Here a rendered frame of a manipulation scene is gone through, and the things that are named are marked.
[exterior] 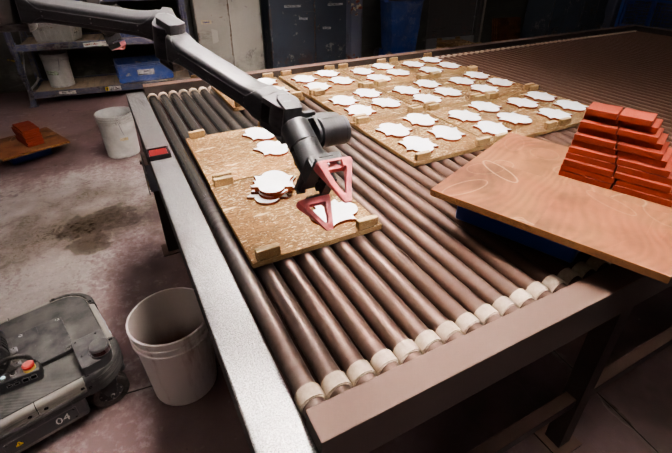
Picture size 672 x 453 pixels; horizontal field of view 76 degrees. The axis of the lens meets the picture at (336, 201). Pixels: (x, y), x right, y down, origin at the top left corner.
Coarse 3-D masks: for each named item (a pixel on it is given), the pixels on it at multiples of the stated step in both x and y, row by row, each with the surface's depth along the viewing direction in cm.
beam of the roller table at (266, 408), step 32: (128, 96) 213; (160, 128) 176; (160, 160) 150; (160, 192) 134; (192, 224) 116; (192, 256) 104; (224, 288) 94; (224, 320) 86; (224, 352) 79; (256, 352) 79; (256, 384) 74; (256, 416) 69; (288, 416) 69; (256, 448) 64; (288, 448) 64
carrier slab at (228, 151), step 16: (192, 144) 157; (208, 144) 157; (224, 144) 157; (240, 144) 157; (256, 144) 157; (208, 160) 145; (224, 160) 145; (240, 160) 145; (256, 160) 145; (272, 160) 145; (288, 160) 145; (208, 176) 135; (240, 176) 135
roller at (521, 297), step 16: (352, 160) 149; (368, 176) 139; (384, 192) 131; (400, 208) 124; (416, 224) 118; (432, 224) 115; (448, 240) 109; (464, 256) 104; (480, 272) 100; (496, 272) 98; (496, 288) 96; (512, 288) 94; (528, 304) 90
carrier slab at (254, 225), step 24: (216, 192) 126; (240, 192) 126; (312, 192) 126; (240, 216) 115; (264, 216) 115; (288, 216) 115; (360, 216) 115; (240, 240) 106; (264, 240) 106; (288, 240) 106; (312, 240) 106; (336, 240) 107; (264, 264) 100
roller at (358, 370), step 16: (176, 96) 212; (192, 128) 177; (288, 272) 99; (304, 288) 94; (304, 304) 91; (320, 304) 89; (320, 320) 86; (336, 320) 86; (336, 336) 82; (336, 352) 80; (352, 352) 79; (352, 368) 76; (368, 368) 76; (352, 384) 75
